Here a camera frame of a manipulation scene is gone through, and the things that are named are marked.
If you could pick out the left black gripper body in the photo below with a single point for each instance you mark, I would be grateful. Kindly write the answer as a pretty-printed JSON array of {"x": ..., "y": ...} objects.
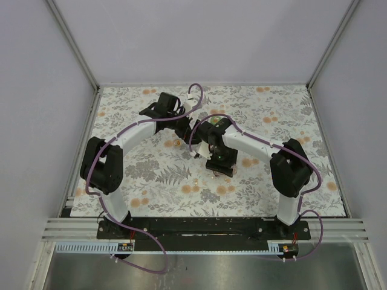
[{"x": 181, "y": 127}]

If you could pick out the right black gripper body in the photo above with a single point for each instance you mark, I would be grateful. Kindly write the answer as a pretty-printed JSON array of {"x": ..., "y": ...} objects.
[{"x": 223, "y": 157}]

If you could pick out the red pill organizer box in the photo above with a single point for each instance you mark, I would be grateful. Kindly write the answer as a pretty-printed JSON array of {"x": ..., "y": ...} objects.
[{"x": 226, "y": 171}]

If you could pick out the green pill bottle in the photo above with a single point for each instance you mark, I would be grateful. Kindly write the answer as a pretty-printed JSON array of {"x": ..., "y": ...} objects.
[{"x": 215, "y": 119}]

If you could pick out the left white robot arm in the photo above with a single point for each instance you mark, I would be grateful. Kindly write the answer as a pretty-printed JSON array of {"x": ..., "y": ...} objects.
[{"x": 103, "y": 161}]

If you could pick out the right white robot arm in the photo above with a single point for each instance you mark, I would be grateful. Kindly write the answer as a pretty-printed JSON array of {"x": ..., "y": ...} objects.
[{"x": 289, "y": 166}]

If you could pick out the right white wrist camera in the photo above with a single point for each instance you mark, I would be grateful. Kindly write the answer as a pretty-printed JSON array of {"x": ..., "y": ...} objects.
[{"x": 201, "y": 150}]

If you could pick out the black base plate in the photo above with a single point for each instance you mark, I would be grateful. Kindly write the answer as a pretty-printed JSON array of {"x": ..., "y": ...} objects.
[{"x": 202, "y": 234}]

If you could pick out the aluminium frame rail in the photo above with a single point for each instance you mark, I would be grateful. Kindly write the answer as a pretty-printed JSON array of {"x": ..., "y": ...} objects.
[{"x": 335, "y": 230}]

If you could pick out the white slotted cable duct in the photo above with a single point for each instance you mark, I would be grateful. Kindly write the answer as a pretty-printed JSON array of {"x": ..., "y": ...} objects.
[{"x": 95, "y": 248}]

